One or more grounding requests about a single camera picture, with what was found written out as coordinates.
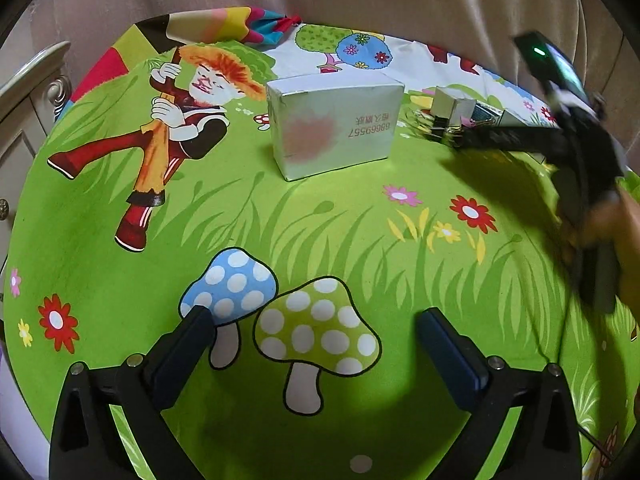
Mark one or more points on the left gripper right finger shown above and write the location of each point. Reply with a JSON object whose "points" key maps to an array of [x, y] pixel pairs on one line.
{"points": [[545, 441]]}

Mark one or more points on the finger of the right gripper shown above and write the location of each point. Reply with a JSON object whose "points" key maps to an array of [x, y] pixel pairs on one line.
{"points": [[529, 139]]}

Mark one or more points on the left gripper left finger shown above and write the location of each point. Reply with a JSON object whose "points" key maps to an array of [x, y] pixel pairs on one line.
{"points": [[85, 443]]}

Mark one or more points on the small silver white box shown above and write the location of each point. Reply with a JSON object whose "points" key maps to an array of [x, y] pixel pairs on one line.
{"points": [[451, 107]]}

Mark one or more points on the large white silver box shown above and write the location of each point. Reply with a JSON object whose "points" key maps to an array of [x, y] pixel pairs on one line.
{"points": [[325, 122]]}

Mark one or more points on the long white barcode box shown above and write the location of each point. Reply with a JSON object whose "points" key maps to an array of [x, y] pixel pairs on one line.
{"points": [[483, 113]]}

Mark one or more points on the right hand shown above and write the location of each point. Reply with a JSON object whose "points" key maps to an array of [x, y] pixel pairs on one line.
{"points": [[608, 222]]}

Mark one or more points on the beige curtain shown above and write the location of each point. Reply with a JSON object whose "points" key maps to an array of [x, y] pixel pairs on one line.
{"points": [[478, 29]]}

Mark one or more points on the colourful cartoon tablecloth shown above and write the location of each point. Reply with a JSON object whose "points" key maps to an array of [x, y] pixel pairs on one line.
{"points": [[156, 191]]}

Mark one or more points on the cream cabinet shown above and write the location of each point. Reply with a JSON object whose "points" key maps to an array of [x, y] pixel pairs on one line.
{"points": [[31, 101]]}

